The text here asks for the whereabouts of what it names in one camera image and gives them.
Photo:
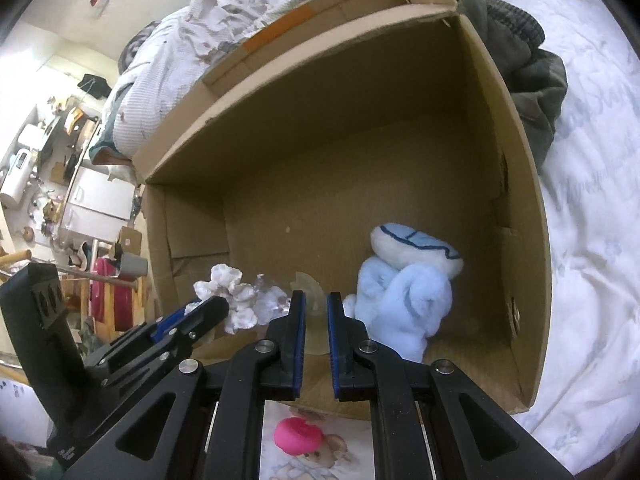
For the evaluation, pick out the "cardboard box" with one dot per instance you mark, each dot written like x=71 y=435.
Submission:
x=350 y=160

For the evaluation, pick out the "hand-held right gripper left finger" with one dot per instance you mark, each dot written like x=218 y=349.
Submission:
x=295 y=340

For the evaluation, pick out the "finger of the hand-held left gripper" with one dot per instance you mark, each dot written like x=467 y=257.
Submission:
x=172 y=320
x=205 y=317

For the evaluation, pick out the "red cloth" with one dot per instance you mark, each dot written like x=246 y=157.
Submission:
x=112 y=290

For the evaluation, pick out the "white kitchen appliance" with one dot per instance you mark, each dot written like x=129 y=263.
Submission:
x=17 y=177

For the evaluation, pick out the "wooden rack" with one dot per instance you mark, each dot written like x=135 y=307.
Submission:
x=75 y=280

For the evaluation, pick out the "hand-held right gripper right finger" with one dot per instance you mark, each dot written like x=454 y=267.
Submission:
x=336 y=340

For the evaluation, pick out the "black hanging garment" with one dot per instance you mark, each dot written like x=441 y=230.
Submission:
x=96 y=85

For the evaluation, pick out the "light blue plush toy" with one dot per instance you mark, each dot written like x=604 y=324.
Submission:
x=400 y=300

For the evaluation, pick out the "grey cup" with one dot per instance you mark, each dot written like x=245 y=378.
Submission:
x=132 y=265

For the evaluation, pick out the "white kitchen cabinet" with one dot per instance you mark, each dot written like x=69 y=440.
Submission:
x=95 y=205

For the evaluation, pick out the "grey patterned pillow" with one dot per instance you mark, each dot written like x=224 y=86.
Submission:
x=137 y=45

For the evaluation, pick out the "white artificial flower bouquet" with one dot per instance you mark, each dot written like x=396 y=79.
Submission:
x=235 y=292

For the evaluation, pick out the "pink rubber toy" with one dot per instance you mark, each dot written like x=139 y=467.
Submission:
x=295 y=435

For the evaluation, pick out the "dark camouflage blanket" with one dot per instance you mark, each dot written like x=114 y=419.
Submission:
x=530 y=85

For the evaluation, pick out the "white patterned duvet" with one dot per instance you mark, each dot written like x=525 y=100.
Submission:
x=175 y=45

